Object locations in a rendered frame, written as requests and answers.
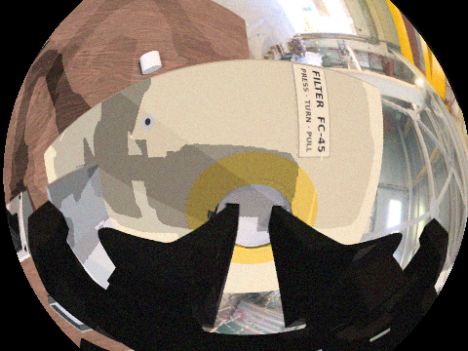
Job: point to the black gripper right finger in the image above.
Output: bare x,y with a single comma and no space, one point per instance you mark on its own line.
310,266

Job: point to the tan flat panel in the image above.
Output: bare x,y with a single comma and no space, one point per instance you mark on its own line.
170,147

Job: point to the beige cylinder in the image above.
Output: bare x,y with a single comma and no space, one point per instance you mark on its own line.
150,62

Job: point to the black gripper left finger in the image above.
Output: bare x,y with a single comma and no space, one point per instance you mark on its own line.
196,264

